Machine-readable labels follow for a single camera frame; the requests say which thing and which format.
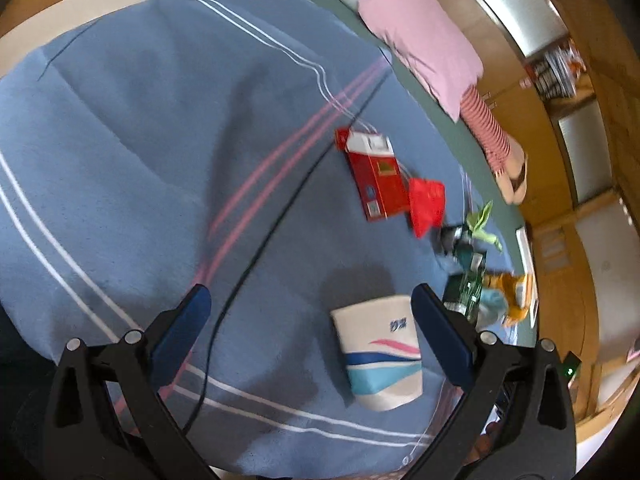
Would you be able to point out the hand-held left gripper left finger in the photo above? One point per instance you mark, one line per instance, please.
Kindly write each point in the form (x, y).
(187, 320)

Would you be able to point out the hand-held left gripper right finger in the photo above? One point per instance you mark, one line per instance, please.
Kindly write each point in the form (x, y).
(440, 330)

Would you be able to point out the white packet with blue wave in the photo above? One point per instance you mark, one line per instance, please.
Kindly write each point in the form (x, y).
(380, 355)

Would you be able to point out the teal packet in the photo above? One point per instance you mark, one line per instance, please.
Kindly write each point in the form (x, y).
(470, 259)

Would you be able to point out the dark wrapper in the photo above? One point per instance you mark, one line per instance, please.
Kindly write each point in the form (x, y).
(450, 240)

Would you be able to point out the red plastic bag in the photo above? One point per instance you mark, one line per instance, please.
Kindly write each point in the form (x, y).
(426, 205)

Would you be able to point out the red carton box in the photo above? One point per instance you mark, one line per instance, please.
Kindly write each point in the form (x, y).
(375, 180)

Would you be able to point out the light blue cloth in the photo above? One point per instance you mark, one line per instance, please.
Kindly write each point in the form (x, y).
(492, 305)

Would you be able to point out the orange snack bag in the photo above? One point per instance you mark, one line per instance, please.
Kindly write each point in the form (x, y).
(517, 292)

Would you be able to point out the green crumpled wrapper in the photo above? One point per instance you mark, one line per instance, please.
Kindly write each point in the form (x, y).
(479, 222)

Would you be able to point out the white flat board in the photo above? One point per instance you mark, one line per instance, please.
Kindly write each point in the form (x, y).
(523, 245)

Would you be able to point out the blue striped blanket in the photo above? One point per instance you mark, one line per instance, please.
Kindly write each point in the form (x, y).
(150, 160)

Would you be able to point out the wooden cabinet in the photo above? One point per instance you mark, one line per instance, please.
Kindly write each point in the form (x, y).
(545, 160)

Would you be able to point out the green bed sheet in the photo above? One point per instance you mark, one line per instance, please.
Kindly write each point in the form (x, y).
(440, 125)

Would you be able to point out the plush doll with striped leg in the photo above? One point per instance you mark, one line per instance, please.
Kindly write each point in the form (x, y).
(485, 120)

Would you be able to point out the stack of books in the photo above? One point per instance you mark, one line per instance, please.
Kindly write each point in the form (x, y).
(555, 72)

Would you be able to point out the pink pillow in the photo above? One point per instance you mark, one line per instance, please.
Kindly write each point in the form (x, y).
(420, 45)

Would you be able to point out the frosted glass window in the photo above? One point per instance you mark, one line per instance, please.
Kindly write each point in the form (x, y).
(510, 10)

